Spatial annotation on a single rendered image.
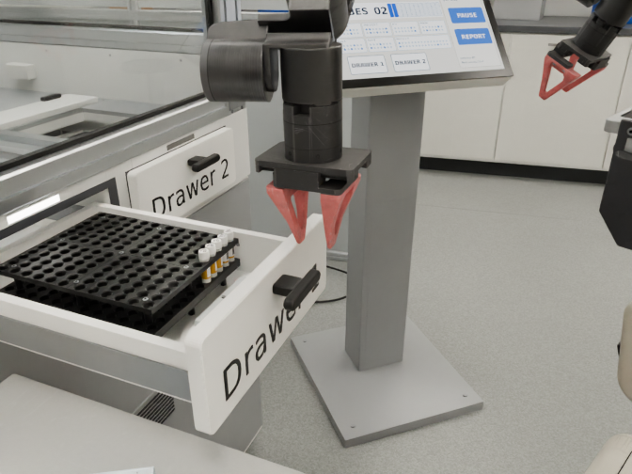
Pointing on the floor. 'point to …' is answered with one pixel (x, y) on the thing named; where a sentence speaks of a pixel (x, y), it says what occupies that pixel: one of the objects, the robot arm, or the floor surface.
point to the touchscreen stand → (383, 295)
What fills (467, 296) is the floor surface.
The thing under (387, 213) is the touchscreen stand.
